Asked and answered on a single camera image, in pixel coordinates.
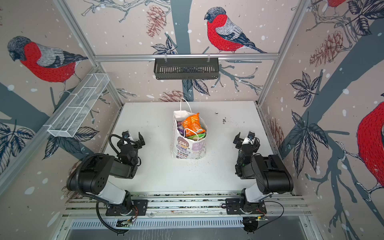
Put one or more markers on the white printed paper bag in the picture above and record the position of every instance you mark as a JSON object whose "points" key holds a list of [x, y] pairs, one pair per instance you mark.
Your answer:
{"points": [[181, 147]]}

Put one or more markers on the green Lays chips packet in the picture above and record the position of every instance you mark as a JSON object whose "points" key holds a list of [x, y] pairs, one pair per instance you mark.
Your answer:
{"points": [[197, 137]]}

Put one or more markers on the purple snack packet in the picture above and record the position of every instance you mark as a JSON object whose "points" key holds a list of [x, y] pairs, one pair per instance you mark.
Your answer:
{"points": [[181, 128]]}

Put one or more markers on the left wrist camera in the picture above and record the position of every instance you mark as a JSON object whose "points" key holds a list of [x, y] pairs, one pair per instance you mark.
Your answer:
{"points": [[127, 136]]}

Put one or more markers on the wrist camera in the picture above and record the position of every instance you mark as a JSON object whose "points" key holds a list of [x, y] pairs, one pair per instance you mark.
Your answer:
{"points": [[127, 136], [250, 139]]}

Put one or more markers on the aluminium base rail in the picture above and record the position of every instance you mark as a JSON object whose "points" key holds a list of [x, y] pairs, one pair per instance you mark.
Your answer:
{"points": [[211, 205]]}

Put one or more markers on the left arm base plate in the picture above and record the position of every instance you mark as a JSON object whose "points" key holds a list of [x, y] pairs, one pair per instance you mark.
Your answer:
{"points": [[130, 208]]}

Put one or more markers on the white mesh wall shelf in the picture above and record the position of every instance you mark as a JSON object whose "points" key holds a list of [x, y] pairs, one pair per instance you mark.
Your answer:
{"points": [[81, 102]]}

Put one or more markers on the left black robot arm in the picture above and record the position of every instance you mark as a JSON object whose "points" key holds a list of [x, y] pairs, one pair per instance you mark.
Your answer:
{"points": [[91, 178]]}

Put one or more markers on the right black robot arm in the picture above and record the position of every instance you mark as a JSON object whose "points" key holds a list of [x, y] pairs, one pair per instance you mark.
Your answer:
{"points": [[270, 174]]}

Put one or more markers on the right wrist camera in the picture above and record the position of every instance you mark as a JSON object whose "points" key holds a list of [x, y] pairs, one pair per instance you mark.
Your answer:
{"points": [[250, 139]]}

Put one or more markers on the black hanging wire basket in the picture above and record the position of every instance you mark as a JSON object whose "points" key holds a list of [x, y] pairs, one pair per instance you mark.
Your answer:
{"points": [[186, 69]]}

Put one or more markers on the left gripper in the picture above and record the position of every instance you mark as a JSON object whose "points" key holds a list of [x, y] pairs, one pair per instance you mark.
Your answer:
{"points": [[133, 142]]}

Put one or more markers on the orange chips packet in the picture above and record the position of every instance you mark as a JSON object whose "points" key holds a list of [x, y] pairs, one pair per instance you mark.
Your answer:
{"points": [[192, 126]]}

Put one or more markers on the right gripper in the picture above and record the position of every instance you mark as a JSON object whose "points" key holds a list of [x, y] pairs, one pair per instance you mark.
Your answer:
{"points": [[244, 144]]}

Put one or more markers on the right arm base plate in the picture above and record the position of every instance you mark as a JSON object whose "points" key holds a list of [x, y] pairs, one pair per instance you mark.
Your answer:
{"points": [[237, 206]]}

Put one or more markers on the horizontal aluminium frame bar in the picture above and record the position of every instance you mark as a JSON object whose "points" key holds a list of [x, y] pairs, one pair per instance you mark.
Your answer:
{"points": [[148, 58]]}

